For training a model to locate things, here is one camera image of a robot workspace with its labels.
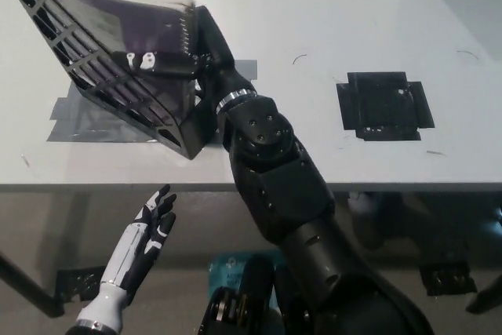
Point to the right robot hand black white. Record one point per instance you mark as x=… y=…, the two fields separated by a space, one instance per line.
x=215 y=60

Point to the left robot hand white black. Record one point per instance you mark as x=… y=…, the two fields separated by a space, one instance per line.
x=137 y=248

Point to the purple spiral notebook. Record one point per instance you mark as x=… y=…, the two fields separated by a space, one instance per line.
x=149 y=25

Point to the black lattice file holder shelf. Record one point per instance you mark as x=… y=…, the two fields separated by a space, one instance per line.
x=192 y=131

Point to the teal label plate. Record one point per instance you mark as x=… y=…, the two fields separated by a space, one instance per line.
x=225 y=270

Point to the black table leg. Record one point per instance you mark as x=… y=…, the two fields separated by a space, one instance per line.
x=31 y=288

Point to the grey tape patch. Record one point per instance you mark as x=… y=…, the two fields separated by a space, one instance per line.
x=78 y=127

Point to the black tape patch square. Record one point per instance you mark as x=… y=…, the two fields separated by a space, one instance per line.
x=382 y=105

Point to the dark grey rounded object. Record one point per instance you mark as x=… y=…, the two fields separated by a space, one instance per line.
x=495 y=229

